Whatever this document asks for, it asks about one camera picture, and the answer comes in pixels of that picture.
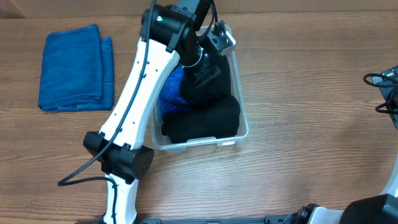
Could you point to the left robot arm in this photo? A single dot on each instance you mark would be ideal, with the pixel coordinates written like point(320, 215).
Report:
point(168, 38)

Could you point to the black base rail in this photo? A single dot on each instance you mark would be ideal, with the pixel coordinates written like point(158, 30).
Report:
point(269, 219)

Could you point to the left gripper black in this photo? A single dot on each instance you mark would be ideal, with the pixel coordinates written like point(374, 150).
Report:
point(206, 73)

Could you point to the blue sparkly cloth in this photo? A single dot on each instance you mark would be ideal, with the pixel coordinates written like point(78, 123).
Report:
point(171, 100)

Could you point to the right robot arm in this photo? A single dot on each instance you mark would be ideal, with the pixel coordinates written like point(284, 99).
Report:
point(381, 209)

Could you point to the clear plastic container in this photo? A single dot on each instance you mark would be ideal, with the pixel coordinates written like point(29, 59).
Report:
point(163, 142)

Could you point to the black cloth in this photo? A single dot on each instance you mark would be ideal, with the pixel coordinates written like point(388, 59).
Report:
point(215, 90)
point(220, 120)

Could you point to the folded blue denim cloth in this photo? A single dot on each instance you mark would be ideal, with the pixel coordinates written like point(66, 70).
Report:
point(77, 71)

